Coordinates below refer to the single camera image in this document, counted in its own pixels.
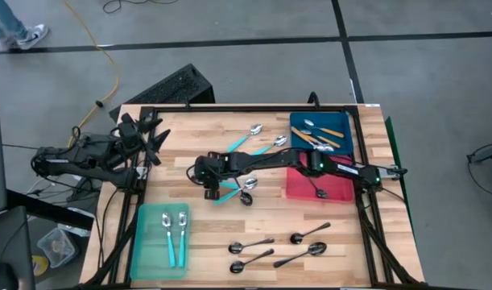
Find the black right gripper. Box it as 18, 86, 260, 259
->
188, 150, 233, 201

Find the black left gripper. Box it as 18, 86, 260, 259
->
117, 112, 172, 167

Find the orange-handled silver spoon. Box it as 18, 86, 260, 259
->
297, 132, 331, 153
290, 126, 335, 153
303, 118, 346, 139
300, 128, 342, 149

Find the black perforated metal box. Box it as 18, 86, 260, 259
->
108, 63, 217, 124

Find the red plastic tray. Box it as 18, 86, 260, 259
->
285, 155, 354, 204

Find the teal plastic tray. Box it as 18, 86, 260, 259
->
130, 202, 192, 282

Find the black desk bar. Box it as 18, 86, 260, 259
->
6, 188, 96, 231

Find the blue plastic tray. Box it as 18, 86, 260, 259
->
289, 111, 354, 157

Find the clear plastic container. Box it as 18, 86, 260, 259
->
36, 227, 77, 270

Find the person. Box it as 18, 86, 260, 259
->
0, 0, 50, 52

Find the yellow tape roll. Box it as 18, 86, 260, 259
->
31, 255, 50, 278

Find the black computer mouse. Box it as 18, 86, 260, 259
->
0, 262, 19, 290

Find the grey stand foot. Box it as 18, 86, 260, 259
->
466, 143, 492, 165

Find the yellow floor cable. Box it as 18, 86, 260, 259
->
64, 0, 122, 148

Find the black floor cable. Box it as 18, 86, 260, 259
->
102, 0, 180, 15

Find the black looped cable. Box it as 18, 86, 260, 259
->
465, 143, 492, 211

